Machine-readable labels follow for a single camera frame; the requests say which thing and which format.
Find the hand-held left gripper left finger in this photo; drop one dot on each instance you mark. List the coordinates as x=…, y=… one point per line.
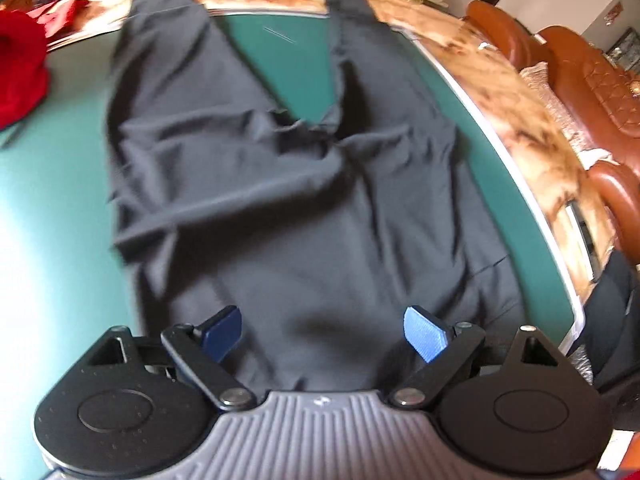
x=222, y=332

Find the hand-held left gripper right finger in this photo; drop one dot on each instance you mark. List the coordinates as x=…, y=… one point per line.
x=425, y=332

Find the black pants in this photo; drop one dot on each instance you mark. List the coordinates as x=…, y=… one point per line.
x=275, y=210

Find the dark cloth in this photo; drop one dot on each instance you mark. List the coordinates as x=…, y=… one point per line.
x=612, y=320

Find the green framed table mat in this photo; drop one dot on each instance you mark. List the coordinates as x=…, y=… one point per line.
x=50, y=235

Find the silver lace chair cover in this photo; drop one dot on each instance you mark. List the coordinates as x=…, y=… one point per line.
x=535, y=75

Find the brown leather armchair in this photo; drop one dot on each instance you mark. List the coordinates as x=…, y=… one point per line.
x=590, y=90
x=500, y=30

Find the red garment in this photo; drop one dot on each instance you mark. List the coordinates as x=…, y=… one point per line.
x=20, y=70

